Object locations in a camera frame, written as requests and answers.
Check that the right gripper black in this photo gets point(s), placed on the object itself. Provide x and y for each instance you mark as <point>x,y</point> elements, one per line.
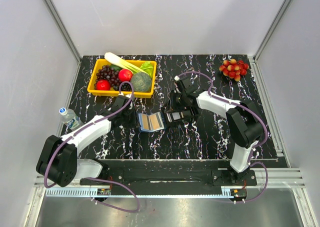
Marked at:
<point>173,94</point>

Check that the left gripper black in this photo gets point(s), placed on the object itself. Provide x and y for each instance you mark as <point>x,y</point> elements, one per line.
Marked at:
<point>132,124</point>

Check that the black card tray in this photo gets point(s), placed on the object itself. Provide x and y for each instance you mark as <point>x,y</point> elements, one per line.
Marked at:
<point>189,114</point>

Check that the gold credit card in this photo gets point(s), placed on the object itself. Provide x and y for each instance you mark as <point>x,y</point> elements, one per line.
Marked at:
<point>145,122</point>
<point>156,121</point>

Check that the blue card holder wallet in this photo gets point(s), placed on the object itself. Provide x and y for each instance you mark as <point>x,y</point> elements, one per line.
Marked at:
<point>151,129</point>

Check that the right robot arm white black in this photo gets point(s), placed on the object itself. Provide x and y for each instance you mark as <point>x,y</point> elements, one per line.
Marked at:
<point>245,125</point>

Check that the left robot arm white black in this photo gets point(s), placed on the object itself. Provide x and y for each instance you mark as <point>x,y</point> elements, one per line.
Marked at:
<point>59,163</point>

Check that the dark blue grape bunch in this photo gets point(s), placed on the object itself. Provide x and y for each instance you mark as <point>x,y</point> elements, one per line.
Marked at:
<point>125,87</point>

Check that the green cantaloupe melon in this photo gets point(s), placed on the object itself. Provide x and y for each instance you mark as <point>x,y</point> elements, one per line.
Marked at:
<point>141,82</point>

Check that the red apple lower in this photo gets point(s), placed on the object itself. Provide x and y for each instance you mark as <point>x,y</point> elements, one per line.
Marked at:
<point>102,85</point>

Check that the red apple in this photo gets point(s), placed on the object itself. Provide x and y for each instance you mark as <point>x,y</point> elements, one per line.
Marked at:
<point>125,75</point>
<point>102,85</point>

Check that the red apple upper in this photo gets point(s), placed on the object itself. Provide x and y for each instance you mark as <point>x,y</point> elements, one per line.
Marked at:
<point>125,75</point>

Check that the purple grape bunch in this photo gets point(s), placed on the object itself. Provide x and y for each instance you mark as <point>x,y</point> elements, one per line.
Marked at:
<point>106,73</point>

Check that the green avocado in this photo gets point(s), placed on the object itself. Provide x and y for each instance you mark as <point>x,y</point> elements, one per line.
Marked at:
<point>115,67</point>

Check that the green lettuce leaf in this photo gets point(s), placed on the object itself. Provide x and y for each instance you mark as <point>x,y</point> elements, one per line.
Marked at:
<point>148,67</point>

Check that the red lychee bunch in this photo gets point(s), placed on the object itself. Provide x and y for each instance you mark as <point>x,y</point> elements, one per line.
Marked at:
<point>234,69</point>

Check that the clear water bottle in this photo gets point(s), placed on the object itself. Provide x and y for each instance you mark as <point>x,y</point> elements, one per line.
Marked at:
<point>70,119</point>

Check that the white daikon radish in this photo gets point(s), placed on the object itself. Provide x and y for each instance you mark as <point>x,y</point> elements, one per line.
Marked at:
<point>116,60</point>

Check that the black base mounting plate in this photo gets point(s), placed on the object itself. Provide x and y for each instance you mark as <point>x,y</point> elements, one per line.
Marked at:
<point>174,177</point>

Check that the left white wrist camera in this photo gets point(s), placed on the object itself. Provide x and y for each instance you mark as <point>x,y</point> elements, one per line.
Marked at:
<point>126,95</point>

